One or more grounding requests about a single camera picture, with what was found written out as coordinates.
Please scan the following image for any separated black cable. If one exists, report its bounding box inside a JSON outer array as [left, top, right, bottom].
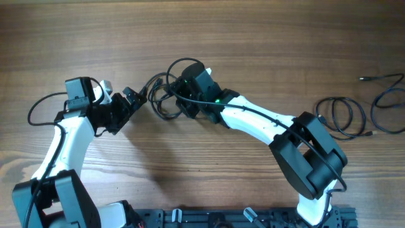
[[359, 73, 405, 134], [315, 96, 377, 141]]

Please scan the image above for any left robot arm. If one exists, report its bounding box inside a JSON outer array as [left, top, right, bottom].
[[12, 77, 147, 227]]

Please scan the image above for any black cable bundle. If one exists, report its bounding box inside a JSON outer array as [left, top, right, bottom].
[[139, 72, 184, 121]]

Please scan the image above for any right camera cable black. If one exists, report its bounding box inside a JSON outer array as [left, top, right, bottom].
[[165, 57, 348, 228]]

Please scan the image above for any camera cable black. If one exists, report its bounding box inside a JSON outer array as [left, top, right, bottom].
[[165, 57, 348, 228], [22, 92, 66, 227]]

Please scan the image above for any left camera cable black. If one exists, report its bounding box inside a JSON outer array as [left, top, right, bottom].
[[22, 92, 66, 227]]

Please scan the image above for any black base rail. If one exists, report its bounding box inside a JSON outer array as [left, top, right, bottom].
[[126, 206, 358, 228]]

